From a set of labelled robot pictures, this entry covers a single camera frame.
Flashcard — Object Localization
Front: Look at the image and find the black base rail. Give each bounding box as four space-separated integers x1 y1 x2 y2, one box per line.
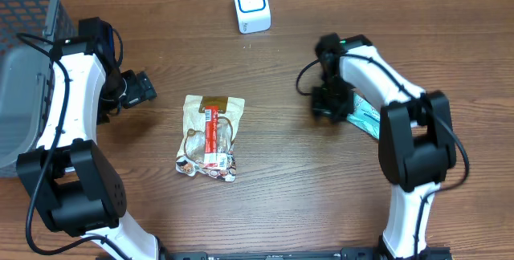
169 248 393 260

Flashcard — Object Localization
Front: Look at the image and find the teal snack packet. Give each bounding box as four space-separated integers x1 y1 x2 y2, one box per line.
347 94 380 140

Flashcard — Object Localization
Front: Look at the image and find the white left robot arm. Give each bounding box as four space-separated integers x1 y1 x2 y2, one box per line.
16 17 169 259

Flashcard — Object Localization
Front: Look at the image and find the grey plastic basket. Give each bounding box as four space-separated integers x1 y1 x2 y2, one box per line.
1 0 76 177

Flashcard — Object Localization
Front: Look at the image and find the white barcode scanner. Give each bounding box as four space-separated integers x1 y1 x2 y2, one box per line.
234 0 271 34

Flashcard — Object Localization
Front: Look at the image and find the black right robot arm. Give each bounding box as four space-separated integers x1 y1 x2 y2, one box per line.
310 33 457 259

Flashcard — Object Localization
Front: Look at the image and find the red white snack bar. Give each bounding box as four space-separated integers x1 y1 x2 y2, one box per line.
203 106 227 170

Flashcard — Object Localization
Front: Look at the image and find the brown snack bag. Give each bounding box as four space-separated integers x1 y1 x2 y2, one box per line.
175 95 245 182

